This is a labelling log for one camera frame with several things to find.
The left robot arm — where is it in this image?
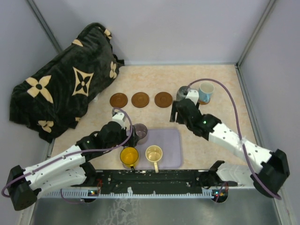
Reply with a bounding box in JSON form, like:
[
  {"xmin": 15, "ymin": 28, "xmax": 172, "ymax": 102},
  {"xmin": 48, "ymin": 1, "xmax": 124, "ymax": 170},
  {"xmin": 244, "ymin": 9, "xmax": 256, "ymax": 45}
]
[{"xmin": 4, "ymin": 121, "xmax": 140, "ymax": 211}]

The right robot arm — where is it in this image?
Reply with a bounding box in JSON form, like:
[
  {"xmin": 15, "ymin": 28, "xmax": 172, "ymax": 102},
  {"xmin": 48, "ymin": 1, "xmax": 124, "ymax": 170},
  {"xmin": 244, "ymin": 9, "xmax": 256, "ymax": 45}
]
[{"xmin": 170, "ymin": 98, "xmax": 290, "ymax": 200}]

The lavender plastic tray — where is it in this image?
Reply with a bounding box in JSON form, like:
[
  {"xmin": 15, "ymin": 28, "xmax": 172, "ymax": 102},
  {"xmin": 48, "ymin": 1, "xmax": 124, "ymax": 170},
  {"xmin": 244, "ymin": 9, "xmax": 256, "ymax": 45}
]
[{"xmin": 135, "ymin": 128, "xmax": 183, "ymax": 170}]

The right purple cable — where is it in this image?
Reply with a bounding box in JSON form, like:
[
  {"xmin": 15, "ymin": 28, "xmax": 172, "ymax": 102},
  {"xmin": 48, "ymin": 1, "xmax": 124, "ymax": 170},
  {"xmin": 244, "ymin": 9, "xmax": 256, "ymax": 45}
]
[{"xmin": 186, "ymin": 78, "xmax": 282, "ymax": 203}]

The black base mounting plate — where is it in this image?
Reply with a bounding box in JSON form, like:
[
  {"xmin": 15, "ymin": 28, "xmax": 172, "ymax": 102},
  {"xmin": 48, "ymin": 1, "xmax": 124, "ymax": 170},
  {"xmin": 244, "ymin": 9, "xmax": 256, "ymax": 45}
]
[{"xmin": 70, "ymin": 169, "xmax": 237, "ymax": 195}]

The black floral plush blanket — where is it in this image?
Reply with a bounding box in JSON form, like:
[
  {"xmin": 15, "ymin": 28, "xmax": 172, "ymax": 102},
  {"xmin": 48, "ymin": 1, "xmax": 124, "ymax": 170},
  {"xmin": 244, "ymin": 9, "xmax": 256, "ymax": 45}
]
[{"xmin": 9, "ymin": 22, "xmax": 124, "ymax": 142}]

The grey green mug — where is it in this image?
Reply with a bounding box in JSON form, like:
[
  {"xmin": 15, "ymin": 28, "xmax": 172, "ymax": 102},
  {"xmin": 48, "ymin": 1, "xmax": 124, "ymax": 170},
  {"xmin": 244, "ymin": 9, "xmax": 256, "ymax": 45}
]
[{"xmin": 176, "ymin": 86, "xmax": 191, "ymax": 101}]

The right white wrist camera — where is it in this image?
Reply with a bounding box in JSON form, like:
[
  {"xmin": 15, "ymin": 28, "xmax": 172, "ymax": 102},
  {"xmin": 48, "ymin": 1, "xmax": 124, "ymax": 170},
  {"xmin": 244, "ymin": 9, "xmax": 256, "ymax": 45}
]
[{"xmin": 185, "ymin": 89, "xmax": 199, "ymax": 105}]

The dark brown grooved coaster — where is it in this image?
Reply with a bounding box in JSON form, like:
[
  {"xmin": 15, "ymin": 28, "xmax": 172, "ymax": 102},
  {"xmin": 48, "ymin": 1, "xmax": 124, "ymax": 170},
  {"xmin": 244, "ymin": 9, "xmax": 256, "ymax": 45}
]
[{"xmin": 110, "ymin": 93, "xmax": 128, "ymax": 108}]

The cream and blue mug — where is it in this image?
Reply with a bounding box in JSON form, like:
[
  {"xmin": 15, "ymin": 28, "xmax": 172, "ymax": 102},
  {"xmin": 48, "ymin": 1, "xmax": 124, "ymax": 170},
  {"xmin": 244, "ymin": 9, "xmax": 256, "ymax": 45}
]
[{"xmin": 198, "ymin": 82, "xmax": 215, "ymax": 101}]

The transparent purple cup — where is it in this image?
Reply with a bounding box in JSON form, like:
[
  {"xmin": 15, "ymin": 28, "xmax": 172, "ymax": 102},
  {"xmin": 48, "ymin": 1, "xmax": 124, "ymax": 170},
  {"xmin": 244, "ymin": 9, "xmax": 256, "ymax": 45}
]
[{"xmin": 132, "ymin": 123, "xmax": 148, "ymax": 145}]

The yellow transparent mug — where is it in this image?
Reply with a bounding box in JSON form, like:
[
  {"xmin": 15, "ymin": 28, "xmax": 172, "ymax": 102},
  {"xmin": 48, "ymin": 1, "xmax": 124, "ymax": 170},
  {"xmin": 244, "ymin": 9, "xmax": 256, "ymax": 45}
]
[{"xmin": 120, "ymin": 147, "xmax": 139, "ymax": 171}]

